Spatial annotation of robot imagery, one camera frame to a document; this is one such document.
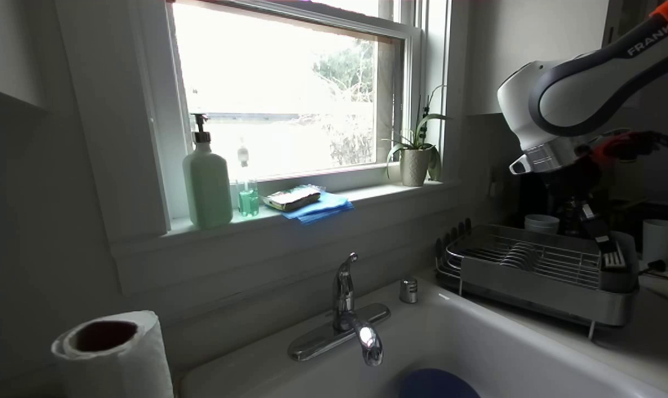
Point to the white kitchen sink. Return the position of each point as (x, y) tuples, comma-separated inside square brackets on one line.
[(312, 368)]

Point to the white wall outlet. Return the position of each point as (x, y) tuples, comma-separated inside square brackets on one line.
[(496, 181)]

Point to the grey utensil holder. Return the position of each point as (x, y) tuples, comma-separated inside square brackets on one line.
[(619, 284)]

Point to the blue cloth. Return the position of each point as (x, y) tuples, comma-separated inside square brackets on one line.
[(318, 208)]

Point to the dish sponge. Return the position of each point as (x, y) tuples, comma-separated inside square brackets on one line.
[(293, 198)]

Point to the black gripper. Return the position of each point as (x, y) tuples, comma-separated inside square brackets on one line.
[(575, 191)]

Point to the white framed window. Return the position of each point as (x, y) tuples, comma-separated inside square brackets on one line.
[(275, 95)]

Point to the pale teal cup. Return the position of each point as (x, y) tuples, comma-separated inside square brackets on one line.
[(542, 224)]

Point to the white mug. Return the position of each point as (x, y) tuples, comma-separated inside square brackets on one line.
[(661, 240)]

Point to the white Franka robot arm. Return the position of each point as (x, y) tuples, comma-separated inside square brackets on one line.
[(569, 95)]

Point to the small green glass bottle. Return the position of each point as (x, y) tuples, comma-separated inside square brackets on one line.
[(246, 200)]

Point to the blue bowl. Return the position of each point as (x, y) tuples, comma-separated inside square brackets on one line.
[(437, 384)]

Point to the green soap pump bottle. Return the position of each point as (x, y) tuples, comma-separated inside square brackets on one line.
[(209, 189)]

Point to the chrome sink faucet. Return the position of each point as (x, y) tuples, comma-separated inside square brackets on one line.
[(340, 309)]

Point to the white paper towel roll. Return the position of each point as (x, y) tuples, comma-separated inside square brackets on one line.
[(115, 357)]

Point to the black coffee maker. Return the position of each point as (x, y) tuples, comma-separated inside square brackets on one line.
[(536, 191)]

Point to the potted green plant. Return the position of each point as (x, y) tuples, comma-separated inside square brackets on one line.
[(414, 167)]

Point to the chrome sink hole cap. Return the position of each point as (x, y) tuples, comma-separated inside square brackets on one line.
[(409, 289)]

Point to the black wrist camera red mount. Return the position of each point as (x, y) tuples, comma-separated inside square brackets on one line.
[(621, 143)]

